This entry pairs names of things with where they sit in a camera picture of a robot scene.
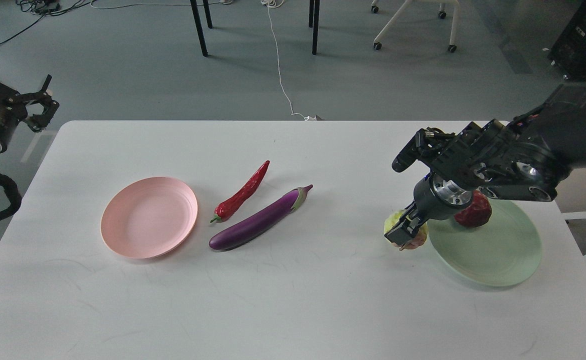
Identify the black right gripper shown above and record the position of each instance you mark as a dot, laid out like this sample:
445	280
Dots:
433	198

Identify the dark red pomegranate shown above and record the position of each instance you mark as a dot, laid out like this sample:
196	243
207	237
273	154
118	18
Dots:
477	214

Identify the red chili pepper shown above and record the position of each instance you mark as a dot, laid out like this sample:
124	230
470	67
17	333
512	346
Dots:
231	205

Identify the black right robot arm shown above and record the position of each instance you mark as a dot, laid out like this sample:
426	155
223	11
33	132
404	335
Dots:
524	160

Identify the green plate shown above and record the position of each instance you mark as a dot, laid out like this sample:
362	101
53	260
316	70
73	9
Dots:
504	252

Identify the purple eggplant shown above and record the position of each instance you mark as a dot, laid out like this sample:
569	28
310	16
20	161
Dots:
252	227

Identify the pink plate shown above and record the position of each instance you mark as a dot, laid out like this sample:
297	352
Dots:
149	218

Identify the white office chair base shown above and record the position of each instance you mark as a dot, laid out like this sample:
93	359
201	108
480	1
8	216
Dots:
452	8

